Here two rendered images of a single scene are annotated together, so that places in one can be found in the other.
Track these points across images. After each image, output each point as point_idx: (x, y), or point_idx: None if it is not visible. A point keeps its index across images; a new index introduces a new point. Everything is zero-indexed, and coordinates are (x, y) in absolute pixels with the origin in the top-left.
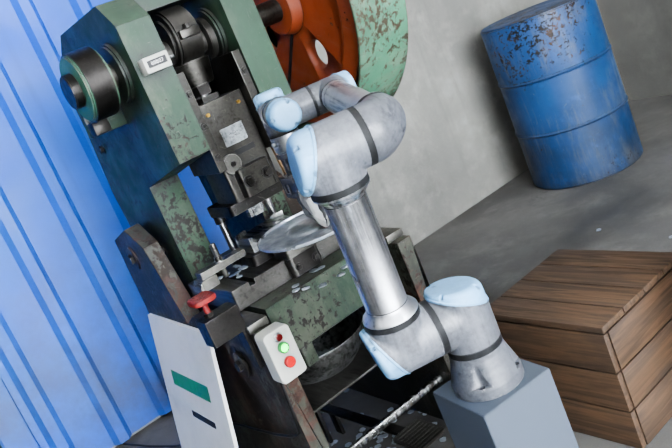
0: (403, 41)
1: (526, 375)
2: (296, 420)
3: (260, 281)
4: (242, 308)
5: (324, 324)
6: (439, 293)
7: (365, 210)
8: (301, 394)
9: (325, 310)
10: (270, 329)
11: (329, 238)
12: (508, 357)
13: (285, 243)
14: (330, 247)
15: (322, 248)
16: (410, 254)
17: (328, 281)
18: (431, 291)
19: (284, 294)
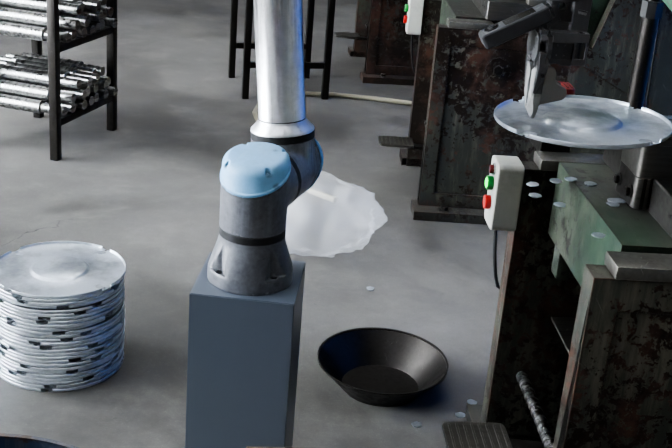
0: None
1: (208, 284)
2: (493, 268)
3: (619, 153)
4: (603, 158)
5: (567, 252)
6: (251, 144)
7: (253, 2)
8: (508, 260)
9: (572, 240)
10: (505, 160)
11: (665, 201)
12: (215, 251)
13: (557, 105)
14: (660, 213)
15: (656, 202)
16: (584, 300)
17: (585, 216)
18: (266, 145)
19: (579, 175)
